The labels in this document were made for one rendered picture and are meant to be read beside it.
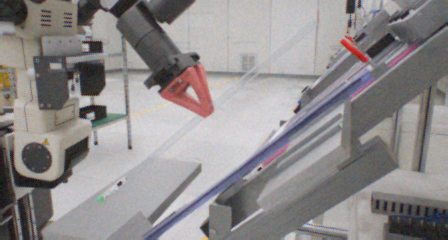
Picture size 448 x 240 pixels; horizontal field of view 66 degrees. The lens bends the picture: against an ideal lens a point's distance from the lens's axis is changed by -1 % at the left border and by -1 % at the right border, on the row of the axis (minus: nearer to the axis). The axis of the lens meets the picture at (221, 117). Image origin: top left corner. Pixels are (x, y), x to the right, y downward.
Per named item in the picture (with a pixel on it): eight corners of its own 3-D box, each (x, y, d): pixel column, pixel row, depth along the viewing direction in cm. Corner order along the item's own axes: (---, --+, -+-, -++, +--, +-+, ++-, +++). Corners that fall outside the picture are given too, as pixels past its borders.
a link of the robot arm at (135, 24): (121, 27, 59) (106, 21, 54) (150, -1, 58) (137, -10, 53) (146, 58, 59) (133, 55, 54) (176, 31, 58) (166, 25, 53)
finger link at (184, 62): (231, 98, 57) (194, 54, 57) (216, 107, 51) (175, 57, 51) (202, 122, 60) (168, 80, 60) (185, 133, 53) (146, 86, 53)
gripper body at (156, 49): (203, 59, 59) (176, 26, 59) (177, 65, 50) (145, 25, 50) (178, 83, 62) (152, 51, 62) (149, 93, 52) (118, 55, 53)
